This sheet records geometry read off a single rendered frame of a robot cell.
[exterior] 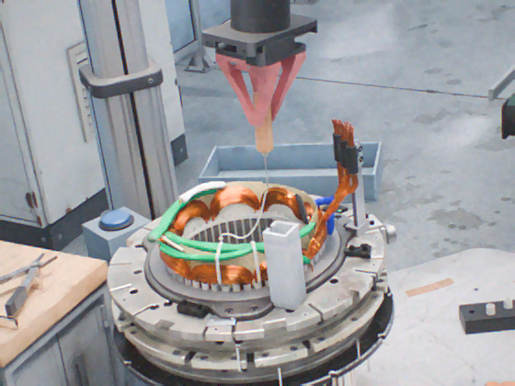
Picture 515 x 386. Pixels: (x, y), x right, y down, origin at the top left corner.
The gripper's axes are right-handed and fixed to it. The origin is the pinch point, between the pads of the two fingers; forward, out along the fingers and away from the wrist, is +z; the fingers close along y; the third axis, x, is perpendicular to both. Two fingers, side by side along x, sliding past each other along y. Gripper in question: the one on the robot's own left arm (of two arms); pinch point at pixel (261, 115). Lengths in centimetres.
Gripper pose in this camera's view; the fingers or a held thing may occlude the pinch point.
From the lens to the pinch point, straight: 109.5
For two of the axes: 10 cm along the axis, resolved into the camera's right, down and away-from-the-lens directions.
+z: 0.2, 9.1, 4.1
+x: -7.6, -2.6, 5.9
